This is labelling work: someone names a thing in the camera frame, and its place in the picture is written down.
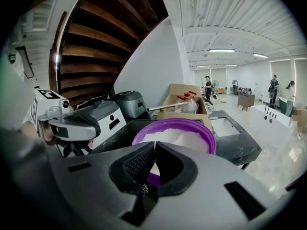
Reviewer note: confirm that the purple plastic bowl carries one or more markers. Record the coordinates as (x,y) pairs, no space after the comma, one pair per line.
(206,133)

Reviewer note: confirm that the white bathtub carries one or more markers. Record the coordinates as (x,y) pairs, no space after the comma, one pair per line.
(268,128)

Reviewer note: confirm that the clear plastic bottle red cap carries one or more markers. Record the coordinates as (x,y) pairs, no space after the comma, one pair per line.
(187,105)

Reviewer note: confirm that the white detergent powder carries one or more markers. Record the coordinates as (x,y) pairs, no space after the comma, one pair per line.
(172,135)

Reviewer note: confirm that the dark green bathtub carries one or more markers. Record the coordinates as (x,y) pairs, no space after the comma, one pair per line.
(283,105)

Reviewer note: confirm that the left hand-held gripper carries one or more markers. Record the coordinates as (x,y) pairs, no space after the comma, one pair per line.
(51,99)

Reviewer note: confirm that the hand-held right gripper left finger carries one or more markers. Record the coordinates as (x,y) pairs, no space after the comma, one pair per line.
(96,176)

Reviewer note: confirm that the grey cooker appliance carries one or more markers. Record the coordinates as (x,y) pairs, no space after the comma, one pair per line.
(129,104)

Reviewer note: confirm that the metal pipe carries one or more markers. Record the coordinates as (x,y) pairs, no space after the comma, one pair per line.
(160,108)

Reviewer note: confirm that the open cardboard box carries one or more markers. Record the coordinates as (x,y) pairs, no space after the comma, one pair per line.
(168,116)

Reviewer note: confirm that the person's left hand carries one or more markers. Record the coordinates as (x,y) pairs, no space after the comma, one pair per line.
(49,134)

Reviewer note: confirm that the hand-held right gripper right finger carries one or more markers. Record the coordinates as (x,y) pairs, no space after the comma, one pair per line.
(206,200)

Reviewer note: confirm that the white and grey appliance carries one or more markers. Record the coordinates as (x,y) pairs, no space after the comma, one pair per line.
(112,118)

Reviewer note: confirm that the black stone counter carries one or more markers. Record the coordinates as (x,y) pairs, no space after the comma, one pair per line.
(239,147)

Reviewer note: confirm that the standing fan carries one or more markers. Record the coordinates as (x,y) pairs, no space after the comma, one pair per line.
(216,84)

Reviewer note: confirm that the long ceiling light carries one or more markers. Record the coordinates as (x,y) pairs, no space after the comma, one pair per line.
(260,55)
(203,66)
(231,65)
(221,50)

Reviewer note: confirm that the person's left forearm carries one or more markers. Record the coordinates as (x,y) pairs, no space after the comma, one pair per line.
(14,97)

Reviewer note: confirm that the dark wooden staircase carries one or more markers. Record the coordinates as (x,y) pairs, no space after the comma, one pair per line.
(96,32)

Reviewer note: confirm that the white sink basin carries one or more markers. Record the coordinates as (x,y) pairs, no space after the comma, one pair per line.
(224,128)

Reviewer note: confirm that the brown wooden cabinet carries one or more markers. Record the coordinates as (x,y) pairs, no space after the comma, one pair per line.
(245,100)

